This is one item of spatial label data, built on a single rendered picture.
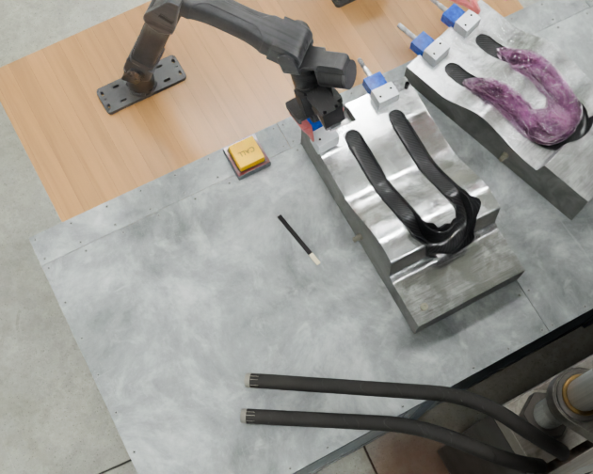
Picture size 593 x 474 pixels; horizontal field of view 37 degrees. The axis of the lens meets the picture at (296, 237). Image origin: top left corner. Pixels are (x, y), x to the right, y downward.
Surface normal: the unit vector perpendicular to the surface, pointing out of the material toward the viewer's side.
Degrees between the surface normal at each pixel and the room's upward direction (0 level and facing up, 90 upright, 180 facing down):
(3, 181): 0
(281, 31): 13
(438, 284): 0
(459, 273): 0
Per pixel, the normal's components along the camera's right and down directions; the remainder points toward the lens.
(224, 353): 0.03, -0.35
